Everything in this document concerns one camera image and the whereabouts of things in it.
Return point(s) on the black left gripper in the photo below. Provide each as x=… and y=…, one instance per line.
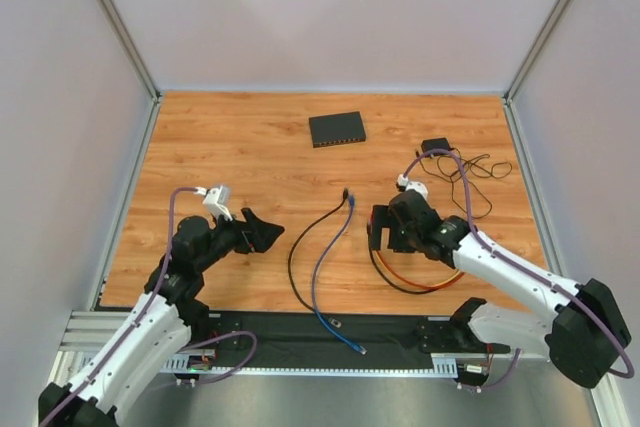
x=244, y=235

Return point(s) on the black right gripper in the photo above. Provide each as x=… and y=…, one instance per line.
x=391, y=229

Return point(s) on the black power adapter with cord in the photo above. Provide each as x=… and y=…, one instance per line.
x=447, y=171

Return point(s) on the black network switch box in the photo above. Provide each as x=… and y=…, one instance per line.
x=337, y=129

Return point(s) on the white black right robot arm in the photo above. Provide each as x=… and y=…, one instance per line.
x=579, y=327

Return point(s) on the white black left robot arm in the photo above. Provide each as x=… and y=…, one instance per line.
x=166, y=318

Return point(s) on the black cloth strip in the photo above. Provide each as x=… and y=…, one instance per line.
x=299, y=340

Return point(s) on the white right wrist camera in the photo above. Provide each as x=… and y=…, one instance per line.
x=405, y=184

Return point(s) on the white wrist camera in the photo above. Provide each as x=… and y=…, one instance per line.
x=405, y=184
x=215, y=200

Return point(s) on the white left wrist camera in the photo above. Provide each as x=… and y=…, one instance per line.
x=215, y=200

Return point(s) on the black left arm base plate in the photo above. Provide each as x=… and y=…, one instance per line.
x=217, y=325

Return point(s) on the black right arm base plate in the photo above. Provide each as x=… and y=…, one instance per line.
x=448, y=335

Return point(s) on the grey slotted cable duct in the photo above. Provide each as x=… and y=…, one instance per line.
x=442, y=368

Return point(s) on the aluminium right frame post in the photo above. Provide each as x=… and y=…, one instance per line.
x=541, y=39

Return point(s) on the aluminium frame post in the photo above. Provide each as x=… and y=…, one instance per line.
x=126, y=41
x=541, y=39

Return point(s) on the aluminium left frame post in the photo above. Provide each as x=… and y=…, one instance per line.
x=126, y=41

